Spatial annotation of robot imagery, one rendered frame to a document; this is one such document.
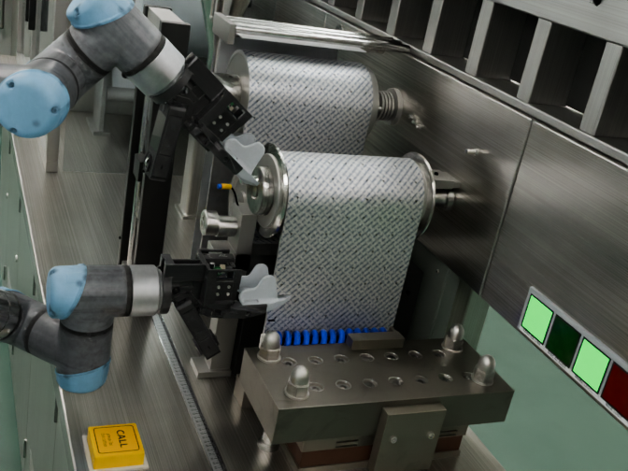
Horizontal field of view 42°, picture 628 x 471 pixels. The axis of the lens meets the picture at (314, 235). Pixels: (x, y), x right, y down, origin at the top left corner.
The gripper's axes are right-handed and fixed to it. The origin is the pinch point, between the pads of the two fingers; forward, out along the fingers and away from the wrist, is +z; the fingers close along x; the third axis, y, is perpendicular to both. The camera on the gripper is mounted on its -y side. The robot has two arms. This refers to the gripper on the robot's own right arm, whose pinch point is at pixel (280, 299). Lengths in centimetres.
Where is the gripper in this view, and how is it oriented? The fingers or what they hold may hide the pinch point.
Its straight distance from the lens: 130.5
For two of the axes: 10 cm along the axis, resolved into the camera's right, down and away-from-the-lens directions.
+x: -3.6, -4.2, 8.3
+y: 1.8, -9.1, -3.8
